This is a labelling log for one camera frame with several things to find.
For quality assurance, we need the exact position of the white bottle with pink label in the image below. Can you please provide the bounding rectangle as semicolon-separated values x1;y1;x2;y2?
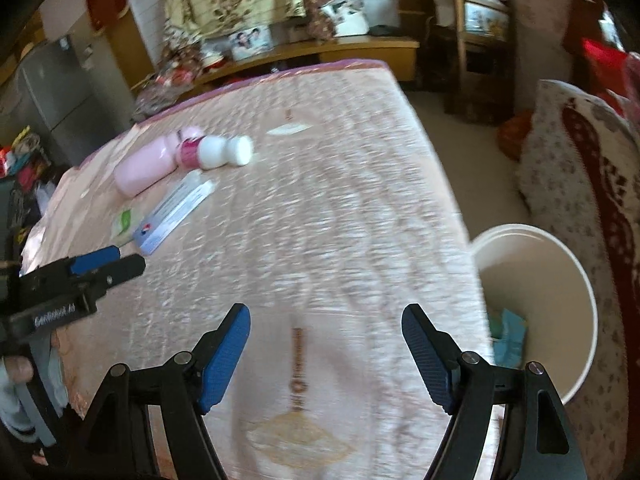
176;135;254;171

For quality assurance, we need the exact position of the pink patterned curtain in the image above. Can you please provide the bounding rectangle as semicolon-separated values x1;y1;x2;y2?
487;0;576;106

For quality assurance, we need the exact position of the orange bag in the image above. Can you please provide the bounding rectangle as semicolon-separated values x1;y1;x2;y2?
497;110;533;161

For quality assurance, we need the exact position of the colourful clutter pile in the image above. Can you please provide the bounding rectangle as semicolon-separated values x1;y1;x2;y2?
0;127;56;231

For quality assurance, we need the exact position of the white carton with round logo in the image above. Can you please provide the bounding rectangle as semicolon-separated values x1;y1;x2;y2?
132;170;216;256

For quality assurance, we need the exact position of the white and red jar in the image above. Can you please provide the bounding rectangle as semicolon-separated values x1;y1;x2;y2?
200;42;226;68

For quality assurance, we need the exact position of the floral quilt with red band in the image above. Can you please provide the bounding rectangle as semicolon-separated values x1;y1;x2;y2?
515;80;640;480

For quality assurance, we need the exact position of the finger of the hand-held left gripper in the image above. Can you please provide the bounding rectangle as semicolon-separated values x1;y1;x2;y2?
95;254;147;288
70;246;122;276

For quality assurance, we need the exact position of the framed couple photo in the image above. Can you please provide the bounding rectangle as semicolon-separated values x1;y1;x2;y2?
229;26;273;61

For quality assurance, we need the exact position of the small pale green sachet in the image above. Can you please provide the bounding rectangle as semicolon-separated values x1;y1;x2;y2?
111;207;138;241

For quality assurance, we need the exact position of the blue plastic packet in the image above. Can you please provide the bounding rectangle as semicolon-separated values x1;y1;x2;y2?
487;307;528;366

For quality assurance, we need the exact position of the clear plastic bag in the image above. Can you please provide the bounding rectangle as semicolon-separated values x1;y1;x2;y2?
132;80;186;121

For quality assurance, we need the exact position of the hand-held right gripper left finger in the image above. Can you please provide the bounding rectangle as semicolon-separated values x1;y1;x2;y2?
75;303;252;480

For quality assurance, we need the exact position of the wooden cabinet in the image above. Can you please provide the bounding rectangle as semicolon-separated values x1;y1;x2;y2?
132;35;421;93

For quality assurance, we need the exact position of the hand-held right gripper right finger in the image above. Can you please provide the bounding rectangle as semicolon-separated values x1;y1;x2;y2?
401;303;588;480

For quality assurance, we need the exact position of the wedding photo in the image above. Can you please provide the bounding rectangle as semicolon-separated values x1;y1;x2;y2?
325;0;371;37

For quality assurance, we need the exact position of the white bucket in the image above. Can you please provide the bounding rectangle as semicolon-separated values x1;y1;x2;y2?
469;224;599;406

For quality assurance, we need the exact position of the grey refrigerator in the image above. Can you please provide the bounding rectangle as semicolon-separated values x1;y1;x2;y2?
15;35;123;166

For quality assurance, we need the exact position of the red and white toy pile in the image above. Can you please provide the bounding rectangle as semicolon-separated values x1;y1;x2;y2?
155;45;201;86

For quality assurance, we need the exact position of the brown floral cloth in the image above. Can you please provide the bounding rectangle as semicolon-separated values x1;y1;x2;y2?
300;0;342;41

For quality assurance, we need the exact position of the person's left hand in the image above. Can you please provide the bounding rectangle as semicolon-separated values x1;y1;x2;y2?
0;355;35;386

